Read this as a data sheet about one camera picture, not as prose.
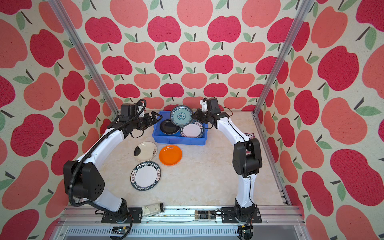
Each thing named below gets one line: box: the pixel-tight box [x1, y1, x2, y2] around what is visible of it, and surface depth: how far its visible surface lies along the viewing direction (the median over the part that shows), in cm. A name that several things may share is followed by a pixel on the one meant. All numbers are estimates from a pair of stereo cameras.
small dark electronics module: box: [194, 210, 216, 220], surface depth 73 cm
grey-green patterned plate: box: [170, 105, 193, 127], surface depth 93 cm
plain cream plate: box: [133, 141, 158, 162], surface depth 100 cm
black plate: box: [160, 119, 181, 135], surface depth 110 cm
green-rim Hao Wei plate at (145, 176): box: [130, 161, 162, 192], surface depth 88 cm
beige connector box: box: [142, 202, 164, 217], surface depth 75 cm
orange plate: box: [159, 144, 183, 166], surface depth 97 cm
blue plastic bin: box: [152, 111, 209, 146], surface depth 104 cm
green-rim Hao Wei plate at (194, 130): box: [180, 121, 204, 139], surface depth 109 cm
